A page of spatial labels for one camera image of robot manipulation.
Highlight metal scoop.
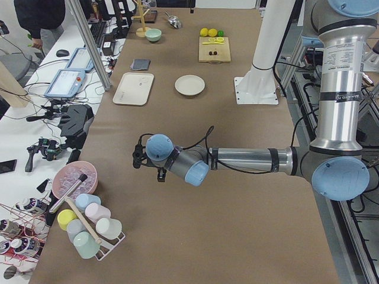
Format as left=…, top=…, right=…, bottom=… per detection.
left=165, top=11, right=182, bottom=29

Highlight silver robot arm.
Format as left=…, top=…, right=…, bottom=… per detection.
left=133, top=1, right=378, bottom=201

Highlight wooden cutting board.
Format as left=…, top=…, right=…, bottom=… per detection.
left=198, top=37, right=231, bottom=63

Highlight mint green cup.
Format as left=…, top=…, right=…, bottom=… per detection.
left=73, top=231, right=100, bottom=259

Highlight yellow lemon middle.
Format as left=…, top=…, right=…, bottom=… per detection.
left=208, top=28, right=218, bottom=37

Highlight pink cup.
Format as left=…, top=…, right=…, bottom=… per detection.
left=85, top=202, right=111, bottom=224

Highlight black smartphone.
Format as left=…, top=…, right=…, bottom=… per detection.
left=0, top=159, right=17, bottom=174

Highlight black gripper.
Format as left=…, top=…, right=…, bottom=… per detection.
left=157, top=167, right=166, bottom=182

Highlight white cup rack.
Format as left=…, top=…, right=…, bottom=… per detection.
left=64, top=197, right=126, bottom=262

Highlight grey cup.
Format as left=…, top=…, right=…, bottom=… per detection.
left=66, top=219, right=86, bottom=243

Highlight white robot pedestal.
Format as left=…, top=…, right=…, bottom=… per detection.
left=235, top=0, right=295, bottom=105

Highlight yellow lemon outer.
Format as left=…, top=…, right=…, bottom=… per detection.
left=200, top=28, right=208, bottom=37

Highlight blue teach pendant near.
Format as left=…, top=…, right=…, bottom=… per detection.
left=44, top=69, right=85, bottom=99

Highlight light blue cup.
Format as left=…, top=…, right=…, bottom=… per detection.
left=75, top=193, right=101, bottom=212

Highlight person in dark jacket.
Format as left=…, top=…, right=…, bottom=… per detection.
left=14, top=0, right=66, bottom=51

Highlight beige rectangular tray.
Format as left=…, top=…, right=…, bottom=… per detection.
left=113, top=72, right=154, bottom=106

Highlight mint green bowl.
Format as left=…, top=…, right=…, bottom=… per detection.
left=145, top=28, right=162, bottom=43

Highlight pink bowl with ice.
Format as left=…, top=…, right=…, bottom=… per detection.
left=52, top=161, right=98, bottom=199

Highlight aluminium frame post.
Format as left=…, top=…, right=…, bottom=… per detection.
left=67, top=0, right=111, bottom=91

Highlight beige round plate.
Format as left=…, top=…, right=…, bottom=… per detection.
left=175, top=75, right=205, bottom=96

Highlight wooden cup stand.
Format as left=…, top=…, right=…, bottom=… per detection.
left=132, top=0, right=150, bottom=38

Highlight metal muddler tool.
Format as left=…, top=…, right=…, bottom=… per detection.
left=49, top=173, right=88, bottom=214

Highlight white cup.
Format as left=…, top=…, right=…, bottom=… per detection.
left=96, top=218, right=122, bottom=240

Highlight yellow lemon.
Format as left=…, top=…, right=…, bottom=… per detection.
left=200, top=28, right=208, bottom=37
left=208, top=28, right=218, bottom=37

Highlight blue teach pendant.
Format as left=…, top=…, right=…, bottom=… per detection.
left=66, top=47, right=94, bottom=73
left=44, top=69, right=85, bottom=99

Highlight grey folded cloth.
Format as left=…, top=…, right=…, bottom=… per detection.
left=130, top=59, right=150, bottom=71

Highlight yellow cup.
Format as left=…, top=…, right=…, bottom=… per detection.
left=57, top=209, right=78, bottom=231

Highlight blue teach pendant far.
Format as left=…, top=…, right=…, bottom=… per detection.
left=66, top=47, right=94, bottom=73

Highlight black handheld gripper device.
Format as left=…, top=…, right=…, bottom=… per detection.
left=25, top=138, right=62, bottom=172

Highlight black computer mouse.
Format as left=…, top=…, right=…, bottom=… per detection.
left=56, top=49, right=70, bottom=57

